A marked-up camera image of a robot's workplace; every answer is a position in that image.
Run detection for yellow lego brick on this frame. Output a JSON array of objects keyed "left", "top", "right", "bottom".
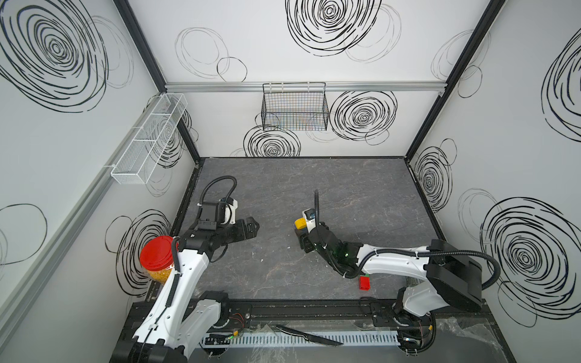
[{"left": 294, "top": 218, "right": 307, "bottom": 230}]

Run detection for red small lego brick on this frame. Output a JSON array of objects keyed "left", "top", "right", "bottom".
[{"left": 359, "top": 275, "right": 371, "bottom": 291}]

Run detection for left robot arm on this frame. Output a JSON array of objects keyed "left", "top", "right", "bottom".
[{"left": 110, "top": 175, "right": 260, "bottom": 362}]

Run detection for red-lidded jar yellow contents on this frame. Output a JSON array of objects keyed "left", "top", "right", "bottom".
[{"left": 139, "top": 236, "right": 174, "bottom": 284}]

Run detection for black knife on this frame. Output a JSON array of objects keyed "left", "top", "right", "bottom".
[{"left": 275, "top": 325, "right": 343, "bottom": 346}]

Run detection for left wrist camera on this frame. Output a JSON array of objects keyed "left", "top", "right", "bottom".
[{"left": 223, "top": 198, "right": 238, "bottom": 225}]

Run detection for white slotted cable duct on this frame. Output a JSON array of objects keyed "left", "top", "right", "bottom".
[{"left": 199, "top": 331, "right": 400, "bottom": 349}]

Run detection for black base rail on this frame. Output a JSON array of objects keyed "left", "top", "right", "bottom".
[{"left": 122, "top": 296, "right": 491, "bottom": 330}]

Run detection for clear plastic wall shelf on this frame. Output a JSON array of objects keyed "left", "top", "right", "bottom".
[{"left": 110, "top": 93, "right": 188, "bottom": 185}]

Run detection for black wire basket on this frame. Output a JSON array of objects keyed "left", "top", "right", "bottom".
[{"left": 260, "top": 82, "right": 330, "bottom": 131}]

